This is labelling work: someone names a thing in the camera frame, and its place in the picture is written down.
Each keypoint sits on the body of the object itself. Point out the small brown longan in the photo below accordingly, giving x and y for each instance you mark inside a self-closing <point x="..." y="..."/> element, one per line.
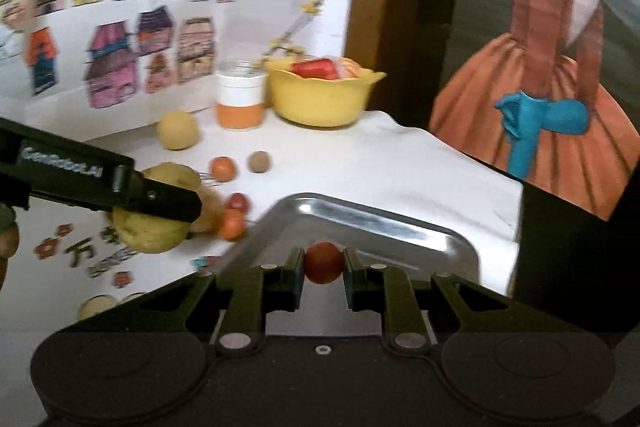
<point x="259" y="161"/>

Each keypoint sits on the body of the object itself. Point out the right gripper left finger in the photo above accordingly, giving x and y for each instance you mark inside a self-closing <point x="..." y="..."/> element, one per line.
<point x="249" y="294"/>

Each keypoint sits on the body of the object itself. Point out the houses drawing paper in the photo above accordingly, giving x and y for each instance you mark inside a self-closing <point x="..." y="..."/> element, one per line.
<point x="87" y="68"/>

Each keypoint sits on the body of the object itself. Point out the small orange kumquat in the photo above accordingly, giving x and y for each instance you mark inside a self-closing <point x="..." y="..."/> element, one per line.
<point x="232" y="225"/>

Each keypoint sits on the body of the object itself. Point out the orange white cup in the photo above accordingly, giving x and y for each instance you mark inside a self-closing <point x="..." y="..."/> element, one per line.
<point x="240" y="95"/>

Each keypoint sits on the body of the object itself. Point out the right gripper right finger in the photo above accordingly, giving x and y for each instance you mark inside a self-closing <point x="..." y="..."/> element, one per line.
<point x="399" y="302"/>

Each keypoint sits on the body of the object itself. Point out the white printed tablecloth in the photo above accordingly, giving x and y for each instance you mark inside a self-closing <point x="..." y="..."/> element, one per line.
<point x="375" y="162"/>

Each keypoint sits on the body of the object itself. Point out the yellow flower twig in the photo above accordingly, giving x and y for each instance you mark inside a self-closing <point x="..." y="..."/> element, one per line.
<point x="284" y="44"/>

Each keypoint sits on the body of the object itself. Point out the striped pepino melon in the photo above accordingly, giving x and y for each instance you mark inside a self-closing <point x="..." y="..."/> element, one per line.
<point x="212" y="212"/>

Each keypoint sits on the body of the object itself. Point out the red item in bowl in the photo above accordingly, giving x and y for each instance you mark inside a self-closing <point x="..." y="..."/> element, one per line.
<point x="326" y="68"/>

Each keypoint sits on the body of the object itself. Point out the small orange tangerine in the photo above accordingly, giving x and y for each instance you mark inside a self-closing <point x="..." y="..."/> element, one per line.
<point x="223" y="169"/>

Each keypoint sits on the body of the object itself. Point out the yellow plastic bowl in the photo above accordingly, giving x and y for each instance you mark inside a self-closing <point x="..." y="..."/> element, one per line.
<point x="315" y="102"/>

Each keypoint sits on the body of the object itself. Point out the metal baking tray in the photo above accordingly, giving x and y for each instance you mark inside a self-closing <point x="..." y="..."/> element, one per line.
<point x="302" y="220"/>

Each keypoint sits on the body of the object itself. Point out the wooden door frame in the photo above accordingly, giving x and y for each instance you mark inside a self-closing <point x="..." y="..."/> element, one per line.
<point x="385" y="1"/>

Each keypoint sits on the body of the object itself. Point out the orange dress lady poster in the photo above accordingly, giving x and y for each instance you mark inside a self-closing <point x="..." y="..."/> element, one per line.
<point x="547" y="91"/>

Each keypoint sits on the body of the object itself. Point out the person's left hand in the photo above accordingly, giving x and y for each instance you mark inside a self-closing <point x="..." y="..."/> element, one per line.
<point x="9" y="239"/>

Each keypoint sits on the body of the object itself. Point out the red cherry tomato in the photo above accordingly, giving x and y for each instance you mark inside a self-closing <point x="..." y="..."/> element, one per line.
<point x="240" y="202"/>
<point x="323" y="263"/>

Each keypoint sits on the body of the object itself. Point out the yellow lemon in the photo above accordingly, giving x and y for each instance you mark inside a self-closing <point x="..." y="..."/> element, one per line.
<point x="178" y="130"/>

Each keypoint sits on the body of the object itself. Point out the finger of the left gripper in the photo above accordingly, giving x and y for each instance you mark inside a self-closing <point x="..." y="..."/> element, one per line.
<point x="133" y="192"/>

